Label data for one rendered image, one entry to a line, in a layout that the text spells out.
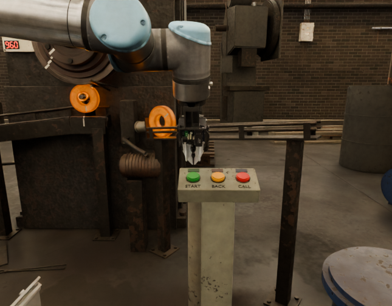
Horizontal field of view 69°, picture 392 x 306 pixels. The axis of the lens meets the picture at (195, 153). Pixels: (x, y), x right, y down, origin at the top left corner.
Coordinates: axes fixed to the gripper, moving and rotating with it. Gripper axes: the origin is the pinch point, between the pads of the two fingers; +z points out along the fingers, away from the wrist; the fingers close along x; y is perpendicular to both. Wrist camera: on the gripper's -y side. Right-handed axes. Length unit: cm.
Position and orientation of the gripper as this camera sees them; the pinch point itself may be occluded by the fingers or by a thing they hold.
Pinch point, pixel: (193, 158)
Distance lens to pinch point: 83.9
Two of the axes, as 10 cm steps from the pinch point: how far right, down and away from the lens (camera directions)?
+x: 10.0, 0.0, -0.2
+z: 0.1, 8.4, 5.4
